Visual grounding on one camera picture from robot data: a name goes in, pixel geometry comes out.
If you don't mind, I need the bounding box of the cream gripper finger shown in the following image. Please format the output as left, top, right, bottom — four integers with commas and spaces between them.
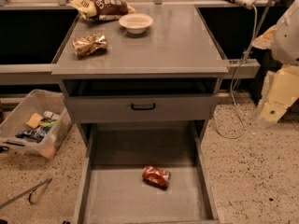
256, 64, 299, 128
252, 25, 276, 49

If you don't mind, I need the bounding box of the white cable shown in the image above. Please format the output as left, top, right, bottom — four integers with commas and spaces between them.
213, 4, 260, 140

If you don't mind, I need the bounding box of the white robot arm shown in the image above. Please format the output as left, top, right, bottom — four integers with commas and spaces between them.
252, 0, 299, 128

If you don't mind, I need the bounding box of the closed grey top drawer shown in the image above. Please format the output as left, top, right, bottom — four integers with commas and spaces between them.
64, 95, 218, 123

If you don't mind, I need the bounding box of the open grey middle drawer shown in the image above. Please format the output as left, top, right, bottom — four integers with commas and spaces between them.
73, 122, 221, 224

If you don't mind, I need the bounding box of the yellow sponge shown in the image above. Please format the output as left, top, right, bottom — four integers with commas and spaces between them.
25, 113, 43, 129

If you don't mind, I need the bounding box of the crushed red coke can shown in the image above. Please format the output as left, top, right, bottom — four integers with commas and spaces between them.
142, 165, 171, 188

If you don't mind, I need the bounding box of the brown chip bag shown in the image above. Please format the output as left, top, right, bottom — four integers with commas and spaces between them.
70, 0, 136, 21

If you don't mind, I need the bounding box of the crushed gold can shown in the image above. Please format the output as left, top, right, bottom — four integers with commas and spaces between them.
72, 32, 107, 57

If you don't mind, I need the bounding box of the grey drawer cabinet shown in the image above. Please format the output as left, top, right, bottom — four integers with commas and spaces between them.
50, 4, 231, 224

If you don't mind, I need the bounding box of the metal grabber tool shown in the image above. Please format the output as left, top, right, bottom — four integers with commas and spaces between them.
0, 178, 52, 209

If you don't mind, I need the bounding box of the clear plastic bin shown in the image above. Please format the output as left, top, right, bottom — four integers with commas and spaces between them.
0, 90, 72, 160

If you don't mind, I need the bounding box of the blue snack packet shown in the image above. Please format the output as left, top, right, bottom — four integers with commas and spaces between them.
15, 127, 48, 143

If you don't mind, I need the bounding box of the white bowl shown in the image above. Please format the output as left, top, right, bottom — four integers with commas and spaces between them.
119, 13, 153, 35

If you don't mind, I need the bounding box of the white small bottle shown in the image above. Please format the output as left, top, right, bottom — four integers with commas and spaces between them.
43, 110, 60, 119

